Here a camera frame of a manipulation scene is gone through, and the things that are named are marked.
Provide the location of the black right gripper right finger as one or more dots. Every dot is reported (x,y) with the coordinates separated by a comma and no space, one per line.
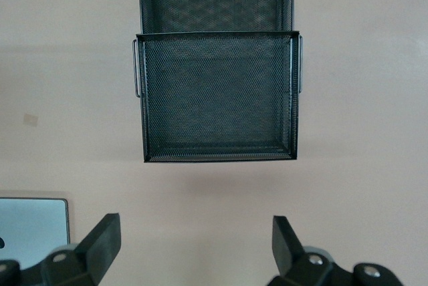
(284,249)

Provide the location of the silver closed laptop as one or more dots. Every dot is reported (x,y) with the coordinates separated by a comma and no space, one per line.
(33,226)

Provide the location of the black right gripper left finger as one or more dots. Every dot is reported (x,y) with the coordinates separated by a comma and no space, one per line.
(103,242)

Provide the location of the brown tape patch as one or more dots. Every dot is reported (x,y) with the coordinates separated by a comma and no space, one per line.
(30,119)

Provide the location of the black mesh two-tier tray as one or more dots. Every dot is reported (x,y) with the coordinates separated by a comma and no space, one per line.
(217,99)

